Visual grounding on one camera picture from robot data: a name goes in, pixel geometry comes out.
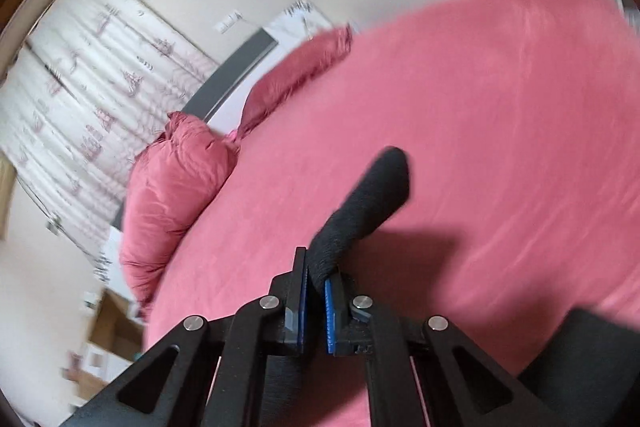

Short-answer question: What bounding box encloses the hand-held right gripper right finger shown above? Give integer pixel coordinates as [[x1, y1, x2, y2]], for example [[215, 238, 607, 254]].
[[324, 269, 566, 427]]

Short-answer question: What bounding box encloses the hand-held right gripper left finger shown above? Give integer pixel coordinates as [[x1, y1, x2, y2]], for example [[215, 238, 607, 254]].
[[60, 247, 321, 427]]

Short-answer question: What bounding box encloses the black sweater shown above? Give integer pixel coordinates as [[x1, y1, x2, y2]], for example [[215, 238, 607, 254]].
[[260, 147, 640, 427]]

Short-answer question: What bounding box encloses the pink pillow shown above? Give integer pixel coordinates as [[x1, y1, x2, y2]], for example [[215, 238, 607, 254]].
[[120, 111, 241, 320], [239, 26, 353, 140]]

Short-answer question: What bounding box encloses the wooden open cabinet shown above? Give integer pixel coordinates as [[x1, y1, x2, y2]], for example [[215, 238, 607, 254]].
[[87, 289, 146, 360]]

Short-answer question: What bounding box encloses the white floral panel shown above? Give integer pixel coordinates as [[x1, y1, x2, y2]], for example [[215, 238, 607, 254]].
[[280, 0, 362, 42], [92, 232, 122, 284]]

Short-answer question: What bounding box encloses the grey headboard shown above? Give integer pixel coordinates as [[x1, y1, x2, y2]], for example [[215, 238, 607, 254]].
[[112, 31, 279, 233]]

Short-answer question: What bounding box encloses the pink bed blanket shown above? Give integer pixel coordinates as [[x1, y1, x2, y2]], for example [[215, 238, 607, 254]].
[[142, 0, 633, 427]]

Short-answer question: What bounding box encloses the white patterned curtain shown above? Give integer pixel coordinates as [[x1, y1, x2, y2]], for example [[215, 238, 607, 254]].
[[0, 0, 218, 268]]

